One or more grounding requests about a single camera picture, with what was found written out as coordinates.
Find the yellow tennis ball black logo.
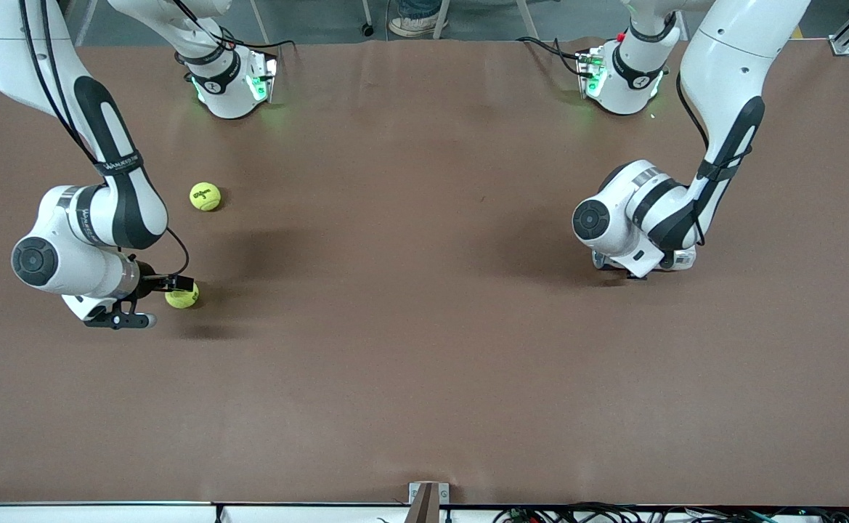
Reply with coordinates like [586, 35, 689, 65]
[190, 182, 222, 212]

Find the clear tennis ball can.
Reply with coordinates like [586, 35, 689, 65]
[591, 246, 697, 273]

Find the brown paper table cover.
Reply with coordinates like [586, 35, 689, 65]
[0, 38, 849, 508]

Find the beige sneaker shoe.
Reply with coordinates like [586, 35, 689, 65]
[388, 0, 448, 38]

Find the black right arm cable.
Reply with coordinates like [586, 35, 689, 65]
[19, 0, 191, 280]

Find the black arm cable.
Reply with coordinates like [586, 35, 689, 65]
[677, 71, 753, 246]
[19, 0, 191, 280]

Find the black right base cable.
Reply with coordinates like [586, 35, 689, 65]
[170, 0, 296, 52]

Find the black base cable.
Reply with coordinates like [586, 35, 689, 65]
[517, 36, 593, 79]
[170, 0, 296, 52]

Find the grey metal camera bracket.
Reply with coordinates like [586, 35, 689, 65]
[408, 482, 451, 523]

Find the black left base cable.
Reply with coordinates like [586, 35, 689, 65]
[517, 36, 593, 79]

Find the tangled black cable bundle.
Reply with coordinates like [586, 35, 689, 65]
[493, 501, 849, 523]

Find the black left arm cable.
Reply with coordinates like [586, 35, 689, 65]
[677, 71, 753, 246]

